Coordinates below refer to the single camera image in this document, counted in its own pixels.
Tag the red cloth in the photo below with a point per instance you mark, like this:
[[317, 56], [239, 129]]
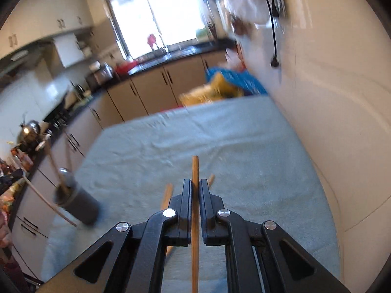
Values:
[[151, 40]]

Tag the red basin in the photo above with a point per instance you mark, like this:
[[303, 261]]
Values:
[[125, 68]]

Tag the beige kitchen cabinets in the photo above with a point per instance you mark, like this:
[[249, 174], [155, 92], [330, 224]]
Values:
[[152, 91], [36, 24]]

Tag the steel kettle pot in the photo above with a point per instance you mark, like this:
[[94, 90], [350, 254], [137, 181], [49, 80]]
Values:
[[29, 134]]

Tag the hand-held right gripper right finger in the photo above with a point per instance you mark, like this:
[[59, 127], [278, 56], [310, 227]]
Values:
[[209, 219]]

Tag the metal faucet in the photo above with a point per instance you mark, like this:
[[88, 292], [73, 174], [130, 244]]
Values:
[[162, 44]]

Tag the yellow plastic bag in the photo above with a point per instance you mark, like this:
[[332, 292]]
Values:
[[220, 88]]

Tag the black kitchen countertop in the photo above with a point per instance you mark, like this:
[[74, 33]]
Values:
[[183, 50]]

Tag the grey utensil cup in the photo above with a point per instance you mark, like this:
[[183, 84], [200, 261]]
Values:
[[81, 203]]

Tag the kitchen window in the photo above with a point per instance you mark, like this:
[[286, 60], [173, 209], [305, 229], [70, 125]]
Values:
[[171, 12]]

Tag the white wall box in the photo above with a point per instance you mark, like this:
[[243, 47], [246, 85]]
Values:
[[68, 50]]

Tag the black kettle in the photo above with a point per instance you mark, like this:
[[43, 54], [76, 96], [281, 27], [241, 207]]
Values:
[[78, 89]]

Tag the light blue towel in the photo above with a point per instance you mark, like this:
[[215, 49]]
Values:
[[244, 158]]

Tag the range hood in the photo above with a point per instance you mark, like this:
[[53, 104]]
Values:
[[21, 59]]

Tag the beige upper kitchen cabinets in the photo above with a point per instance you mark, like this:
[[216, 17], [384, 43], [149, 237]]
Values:
[[36, 24]]

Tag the blue plastic bag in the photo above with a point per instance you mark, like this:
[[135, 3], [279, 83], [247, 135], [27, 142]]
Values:
[[247, 82]]

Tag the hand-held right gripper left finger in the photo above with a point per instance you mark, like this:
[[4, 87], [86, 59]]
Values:
[[180, 219]]

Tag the beige lower kitchen cabinets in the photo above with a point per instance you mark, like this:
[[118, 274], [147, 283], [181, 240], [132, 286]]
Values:
[[152, 91]]

